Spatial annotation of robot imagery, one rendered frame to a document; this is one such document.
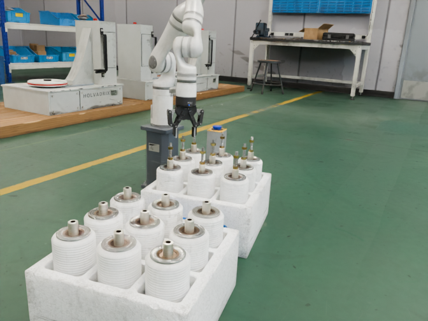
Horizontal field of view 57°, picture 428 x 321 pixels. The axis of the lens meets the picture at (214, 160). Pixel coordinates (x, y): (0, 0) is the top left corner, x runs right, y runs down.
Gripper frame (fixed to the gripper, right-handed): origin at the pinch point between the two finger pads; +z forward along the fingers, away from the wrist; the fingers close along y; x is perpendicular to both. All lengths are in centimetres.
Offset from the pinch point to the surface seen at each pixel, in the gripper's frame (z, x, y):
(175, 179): 12.6, -14.1, -7.6
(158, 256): 9, -66, -27
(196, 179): 10.5, -20.6, -2.3
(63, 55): 6, 542, -20
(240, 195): 14.0, -29.3, 10.1
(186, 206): 19.4, -21.6, -5.7
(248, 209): 16.8, -35.0, 10.3
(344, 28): -58, 366, 369
